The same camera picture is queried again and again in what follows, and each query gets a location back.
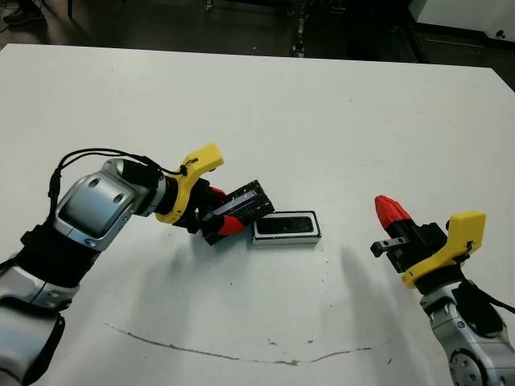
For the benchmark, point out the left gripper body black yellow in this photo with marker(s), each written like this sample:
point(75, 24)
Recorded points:
point(183, 193)

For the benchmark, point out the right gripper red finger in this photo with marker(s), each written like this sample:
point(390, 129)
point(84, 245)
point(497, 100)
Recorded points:
point(386, 219)
point(398, 211)

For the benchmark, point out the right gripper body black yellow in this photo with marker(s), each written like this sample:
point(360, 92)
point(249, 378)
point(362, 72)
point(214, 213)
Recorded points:
point(426, 245)

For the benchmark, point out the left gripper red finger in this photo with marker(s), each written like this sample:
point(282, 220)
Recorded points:
point(233, 226)
point(219, 194)

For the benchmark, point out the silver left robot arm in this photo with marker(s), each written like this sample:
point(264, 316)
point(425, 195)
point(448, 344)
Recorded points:
point(92, 205)

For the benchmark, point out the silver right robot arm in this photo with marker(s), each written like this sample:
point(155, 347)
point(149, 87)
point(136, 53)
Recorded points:
point(470, 354)

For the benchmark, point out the black box white inlay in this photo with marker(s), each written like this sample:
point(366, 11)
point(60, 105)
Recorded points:
point(281, 241)

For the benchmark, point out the white cabinet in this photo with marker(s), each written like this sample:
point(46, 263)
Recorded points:
point(462, 16)

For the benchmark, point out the person's dark shoe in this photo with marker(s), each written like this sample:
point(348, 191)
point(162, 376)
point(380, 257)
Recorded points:
point(20, 16)

